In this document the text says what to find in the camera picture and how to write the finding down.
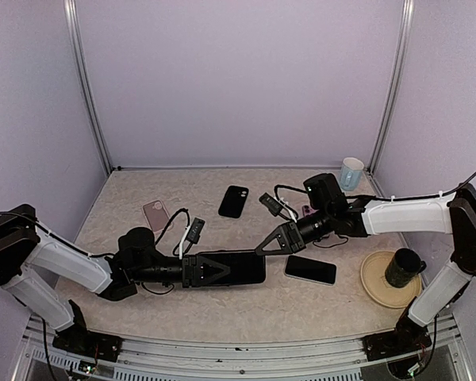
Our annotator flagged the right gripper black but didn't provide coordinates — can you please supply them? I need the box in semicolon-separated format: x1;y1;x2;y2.
255;206;333;255

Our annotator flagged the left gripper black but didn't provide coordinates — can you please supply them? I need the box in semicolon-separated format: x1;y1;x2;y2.
132;254;231;288

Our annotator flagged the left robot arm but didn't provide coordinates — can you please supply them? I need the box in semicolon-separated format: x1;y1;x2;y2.
0;204;232;353

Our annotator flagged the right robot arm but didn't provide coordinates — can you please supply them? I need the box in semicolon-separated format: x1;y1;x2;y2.
255;173;476;352

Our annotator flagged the purple phone back up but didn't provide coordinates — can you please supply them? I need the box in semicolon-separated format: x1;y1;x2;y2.
301;205;316;217

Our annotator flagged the white-edged phone screen up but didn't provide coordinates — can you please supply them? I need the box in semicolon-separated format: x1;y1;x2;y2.
284;255;337;285

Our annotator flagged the pink phone case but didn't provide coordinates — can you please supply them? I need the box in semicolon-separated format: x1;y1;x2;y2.
142;199;170;233

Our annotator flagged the light blue mug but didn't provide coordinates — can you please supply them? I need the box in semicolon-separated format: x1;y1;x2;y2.
339;157;364;191

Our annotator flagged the beige plate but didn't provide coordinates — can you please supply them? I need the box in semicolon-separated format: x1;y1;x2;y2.
360;251;422;309

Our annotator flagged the dark green mug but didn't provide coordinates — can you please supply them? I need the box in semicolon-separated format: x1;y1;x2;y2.
385;248;427;288

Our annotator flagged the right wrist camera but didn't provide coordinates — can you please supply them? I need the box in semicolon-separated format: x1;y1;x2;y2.
259;193;298;221

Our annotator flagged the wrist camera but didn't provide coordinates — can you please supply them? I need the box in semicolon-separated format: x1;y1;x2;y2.
259;193;298;221
176;217;205;259

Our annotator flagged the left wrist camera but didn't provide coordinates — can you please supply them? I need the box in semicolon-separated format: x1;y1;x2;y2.
176;217;205;259

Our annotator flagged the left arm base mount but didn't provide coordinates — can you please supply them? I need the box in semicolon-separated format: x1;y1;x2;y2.
52;300;123;363

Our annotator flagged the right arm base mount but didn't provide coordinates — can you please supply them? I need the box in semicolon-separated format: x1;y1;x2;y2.
363;314;432;361

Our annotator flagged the right aluminium frame post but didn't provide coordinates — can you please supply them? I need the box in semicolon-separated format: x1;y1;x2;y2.
368;0;415;176

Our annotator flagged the aluminium frame post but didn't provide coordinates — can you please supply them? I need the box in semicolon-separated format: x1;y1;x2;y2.
63;0;113;176
368;0;415;176

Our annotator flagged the left aluminium frame post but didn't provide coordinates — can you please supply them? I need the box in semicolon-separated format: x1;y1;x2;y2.
63;0;113;176

